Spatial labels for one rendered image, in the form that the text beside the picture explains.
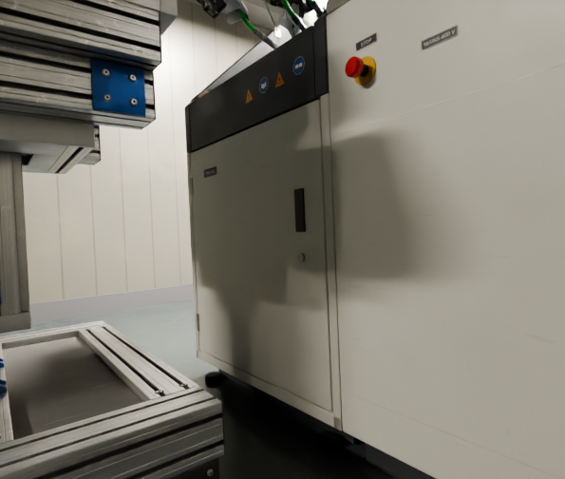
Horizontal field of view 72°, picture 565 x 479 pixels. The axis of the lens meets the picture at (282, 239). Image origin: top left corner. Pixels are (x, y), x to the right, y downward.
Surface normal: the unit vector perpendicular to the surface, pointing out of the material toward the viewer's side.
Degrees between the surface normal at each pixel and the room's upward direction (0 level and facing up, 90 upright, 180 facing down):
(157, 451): 90
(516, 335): 90
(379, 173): 90
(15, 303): 90
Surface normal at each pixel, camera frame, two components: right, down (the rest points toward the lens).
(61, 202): 0.60, -0.01
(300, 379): -0.79, 0.04
